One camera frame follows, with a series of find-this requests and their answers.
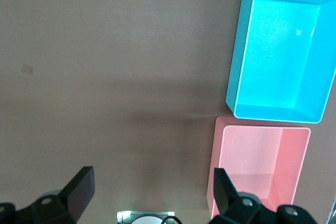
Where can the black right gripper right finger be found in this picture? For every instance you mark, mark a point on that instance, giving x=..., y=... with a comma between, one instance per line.
x=225, y=197

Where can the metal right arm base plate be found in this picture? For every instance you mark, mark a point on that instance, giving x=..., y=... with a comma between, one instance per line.
x=126, y=214

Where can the pink plastic bin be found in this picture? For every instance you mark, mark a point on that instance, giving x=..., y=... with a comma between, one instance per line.
x=249, y=150

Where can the small beige tape patch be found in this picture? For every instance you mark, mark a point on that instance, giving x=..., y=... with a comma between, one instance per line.
x=27, y=69

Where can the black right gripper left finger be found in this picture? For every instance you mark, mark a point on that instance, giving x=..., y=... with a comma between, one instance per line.
x=78, y=190

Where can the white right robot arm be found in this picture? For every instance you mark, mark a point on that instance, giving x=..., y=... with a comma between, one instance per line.
x=147, y=221

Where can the blue plastic bin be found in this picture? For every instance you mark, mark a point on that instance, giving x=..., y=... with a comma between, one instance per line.
x=275, y=51

